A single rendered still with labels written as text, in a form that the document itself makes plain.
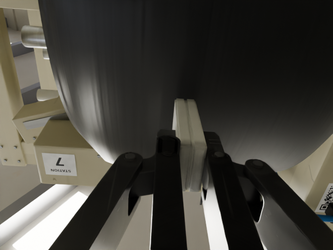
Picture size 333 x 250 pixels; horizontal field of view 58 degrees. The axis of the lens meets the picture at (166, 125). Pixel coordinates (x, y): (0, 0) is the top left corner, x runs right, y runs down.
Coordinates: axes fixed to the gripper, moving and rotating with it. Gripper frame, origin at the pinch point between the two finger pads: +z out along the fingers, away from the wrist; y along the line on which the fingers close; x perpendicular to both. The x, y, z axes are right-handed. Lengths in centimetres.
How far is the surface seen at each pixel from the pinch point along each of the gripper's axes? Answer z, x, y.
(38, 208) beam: 335, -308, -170
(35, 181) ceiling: 408, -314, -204
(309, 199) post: 27.3, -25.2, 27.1
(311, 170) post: 28.2, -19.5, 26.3
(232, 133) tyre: 5.8, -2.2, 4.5
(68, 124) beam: 65, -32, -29
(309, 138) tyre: 6.1, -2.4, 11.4
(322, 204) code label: 27.3, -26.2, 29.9
